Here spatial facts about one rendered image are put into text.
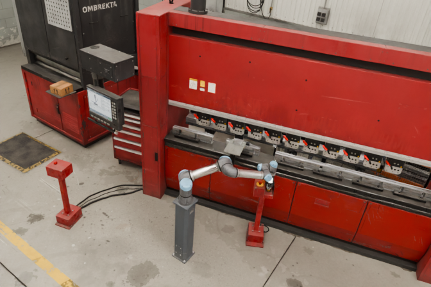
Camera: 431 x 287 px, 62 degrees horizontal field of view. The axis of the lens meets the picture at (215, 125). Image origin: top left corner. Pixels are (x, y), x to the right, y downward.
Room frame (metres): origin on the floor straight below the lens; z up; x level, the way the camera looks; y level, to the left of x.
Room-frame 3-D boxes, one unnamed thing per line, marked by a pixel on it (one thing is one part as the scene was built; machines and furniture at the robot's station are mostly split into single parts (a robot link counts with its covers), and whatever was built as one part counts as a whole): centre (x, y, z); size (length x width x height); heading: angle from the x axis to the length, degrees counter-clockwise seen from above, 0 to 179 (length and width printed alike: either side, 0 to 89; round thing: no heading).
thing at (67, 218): (2.93, 1.59, 0.41); 0.25 x 0.20 x 0.83; 163
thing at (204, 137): (3.53, 0.25, 0.92); 0.50 x 0.06 x 0.10; 73
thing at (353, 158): (3.03, -1.40, 1.18); 0.15 x 0.09 x 0.17; 73
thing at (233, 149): (3.23, -0.23, 1.00); 0.26 x 0.18 x 0.01; 163
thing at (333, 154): (3.09, -1.20, 1.18); 0.15 x 0.09 x 0.17; 73
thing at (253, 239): (2.89, -0.56, 0.06); 0.25 x 0.20 x 0.12; 176
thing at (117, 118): (3.14, 1.10, 1.42); 0.45 x 0.12 x 0.36; 57
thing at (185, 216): (2.58, 0.23, 0.39); 0.18 x 0.18 x 0.77; 58
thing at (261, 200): (2.92, -0.56, 0.39); 0.05 x 0.05 x 0.54; 86
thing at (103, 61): (3.24, 1.09, 1.53); 0.51 x 0.25 x 0.85; 57
